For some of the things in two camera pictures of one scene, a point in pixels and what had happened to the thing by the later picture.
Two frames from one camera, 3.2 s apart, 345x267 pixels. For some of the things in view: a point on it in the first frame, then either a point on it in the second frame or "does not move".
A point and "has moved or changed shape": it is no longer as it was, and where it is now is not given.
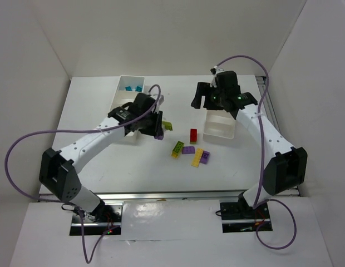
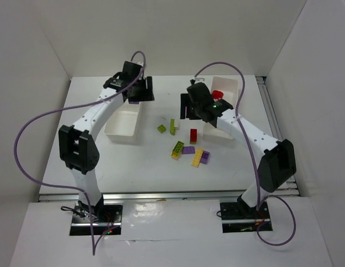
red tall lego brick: x=193 y=135 does not move
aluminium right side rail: x=271 y=114 does not move
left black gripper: x=156 y=124 -> x=143 y=90
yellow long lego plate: x=197 y=157 does not move
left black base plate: x=99 y=221 does not move
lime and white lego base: x=168 y=125 has moved or changed shape
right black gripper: x=202 y=90 -> x=186 y=106
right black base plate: x=243 y=211 does not move
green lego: x=177 y=149 does not move
